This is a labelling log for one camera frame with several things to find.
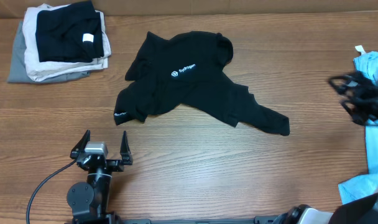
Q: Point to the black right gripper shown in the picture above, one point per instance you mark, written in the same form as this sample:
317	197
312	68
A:
364	83

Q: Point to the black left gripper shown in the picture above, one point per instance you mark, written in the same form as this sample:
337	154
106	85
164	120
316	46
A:
118	164

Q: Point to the black Sydrogen t-shirt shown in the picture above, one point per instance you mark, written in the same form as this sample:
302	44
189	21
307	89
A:
188	69

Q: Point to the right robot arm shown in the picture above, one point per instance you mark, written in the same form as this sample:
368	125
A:
363	210

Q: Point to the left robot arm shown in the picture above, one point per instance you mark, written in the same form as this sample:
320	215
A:
89	200

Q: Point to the light blue t-shirt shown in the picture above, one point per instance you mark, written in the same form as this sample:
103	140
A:
367	184

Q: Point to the folded beige shirt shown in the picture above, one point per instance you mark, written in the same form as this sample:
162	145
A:
39	71

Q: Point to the folded grey shirt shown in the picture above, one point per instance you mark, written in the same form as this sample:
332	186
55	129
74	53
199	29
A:
18	72

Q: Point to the folded black shirt on stack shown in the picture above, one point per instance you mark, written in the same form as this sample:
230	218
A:
69	34

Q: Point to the brown cardboard back panel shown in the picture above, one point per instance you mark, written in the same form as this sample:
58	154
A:
196	7

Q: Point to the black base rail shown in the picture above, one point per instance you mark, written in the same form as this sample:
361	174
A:
255	220

